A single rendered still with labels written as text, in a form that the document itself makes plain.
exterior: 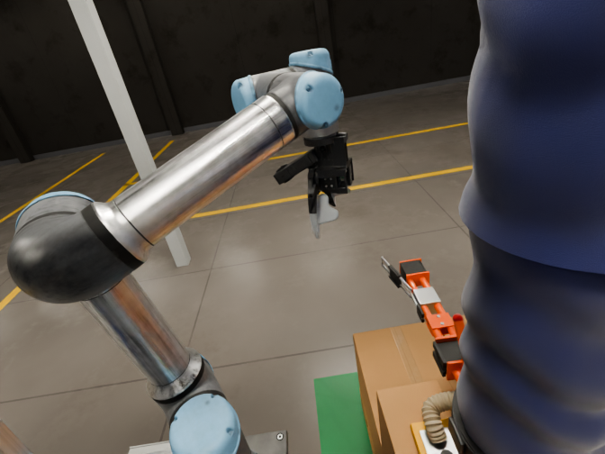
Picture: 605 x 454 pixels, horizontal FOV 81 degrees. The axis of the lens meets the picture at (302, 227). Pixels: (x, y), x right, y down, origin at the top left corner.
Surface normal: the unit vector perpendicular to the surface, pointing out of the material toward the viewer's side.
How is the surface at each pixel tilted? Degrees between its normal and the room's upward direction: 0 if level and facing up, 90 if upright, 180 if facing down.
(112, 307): 91
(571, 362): 77
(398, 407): 0
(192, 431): 7
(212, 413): 7
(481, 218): 69
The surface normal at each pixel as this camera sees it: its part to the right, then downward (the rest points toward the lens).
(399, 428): -0.16, -0.87
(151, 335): 0.74, 0.17
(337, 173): -0.31, 0.51
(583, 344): -0.12, 0.43
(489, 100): -0.93, 0.07
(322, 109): 0.53, 0.33
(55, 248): -0.09, -0.16
